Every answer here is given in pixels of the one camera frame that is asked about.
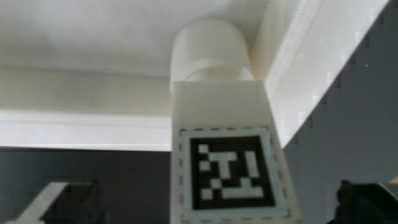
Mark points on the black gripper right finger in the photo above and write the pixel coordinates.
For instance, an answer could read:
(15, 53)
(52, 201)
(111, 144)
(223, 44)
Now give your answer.
(367, 203)

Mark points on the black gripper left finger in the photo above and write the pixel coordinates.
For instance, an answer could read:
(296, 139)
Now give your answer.
(70, 203)

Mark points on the white leg with tag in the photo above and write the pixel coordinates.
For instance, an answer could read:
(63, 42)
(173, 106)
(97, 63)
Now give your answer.
(232, 187)

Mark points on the white square table top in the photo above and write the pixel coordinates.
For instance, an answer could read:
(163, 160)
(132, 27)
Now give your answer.
(86, 64)

